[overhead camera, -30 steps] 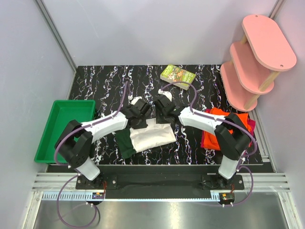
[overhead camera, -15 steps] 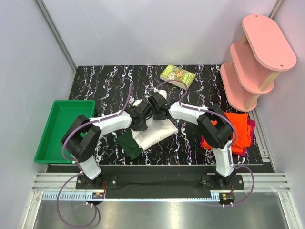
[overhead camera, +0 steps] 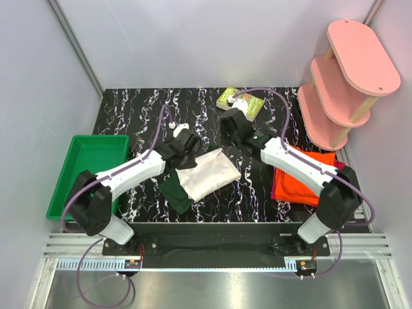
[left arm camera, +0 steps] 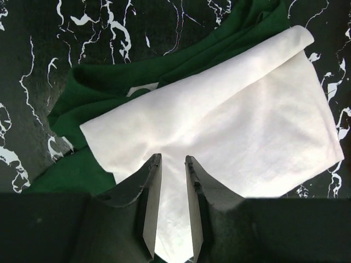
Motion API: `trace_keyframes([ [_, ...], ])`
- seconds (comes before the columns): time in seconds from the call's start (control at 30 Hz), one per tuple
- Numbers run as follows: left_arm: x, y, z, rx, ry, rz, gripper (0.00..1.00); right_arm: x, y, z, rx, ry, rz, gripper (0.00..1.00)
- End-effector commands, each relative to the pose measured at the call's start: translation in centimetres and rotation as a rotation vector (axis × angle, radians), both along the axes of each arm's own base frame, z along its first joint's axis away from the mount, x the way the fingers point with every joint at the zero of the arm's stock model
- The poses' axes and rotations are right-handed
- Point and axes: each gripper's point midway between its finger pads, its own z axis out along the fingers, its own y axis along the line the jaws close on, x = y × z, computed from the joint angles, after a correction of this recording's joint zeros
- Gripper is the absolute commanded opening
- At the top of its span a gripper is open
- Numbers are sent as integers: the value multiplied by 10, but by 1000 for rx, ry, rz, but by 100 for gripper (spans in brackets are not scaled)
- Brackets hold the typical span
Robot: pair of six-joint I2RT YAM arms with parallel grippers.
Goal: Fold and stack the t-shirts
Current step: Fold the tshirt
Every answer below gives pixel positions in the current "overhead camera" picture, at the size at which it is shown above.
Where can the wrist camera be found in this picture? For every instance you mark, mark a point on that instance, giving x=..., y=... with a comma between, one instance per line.
x=177, y=128
x=238, y=103

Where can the green paperback book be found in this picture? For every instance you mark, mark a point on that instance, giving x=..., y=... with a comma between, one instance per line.
x=254, y=104

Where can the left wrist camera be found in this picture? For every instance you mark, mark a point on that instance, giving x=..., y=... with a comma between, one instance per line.
x=177, y=128

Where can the white and green t-shirt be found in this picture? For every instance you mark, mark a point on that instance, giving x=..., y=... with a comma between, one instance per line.
x=185, y=187

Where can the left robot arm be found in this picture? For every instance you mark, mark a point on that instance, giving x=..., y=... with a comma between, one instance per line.
x=90, y=200

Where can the pink three-tier shelf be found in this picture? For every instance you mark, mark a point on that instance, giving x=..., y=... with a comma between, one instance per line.
x=346, y=82

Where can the orange folded t-shirt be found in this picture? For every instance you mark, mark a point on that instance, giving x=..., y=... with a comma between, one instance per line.
x=288, y=189

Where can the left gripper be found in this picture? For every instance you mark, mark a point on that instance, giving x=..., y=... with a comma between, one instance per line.
x=190, y=164

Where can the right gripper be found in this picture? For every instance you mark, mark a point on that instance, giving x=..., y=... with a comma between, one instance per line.
x=223, y=133

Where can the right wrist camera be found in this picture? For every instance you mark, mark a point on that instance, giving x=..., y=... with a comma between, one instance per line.
x=238, y=103

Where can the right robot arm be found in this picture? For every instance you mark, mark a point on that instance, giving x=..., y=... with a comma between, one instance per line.
x=337, y=189

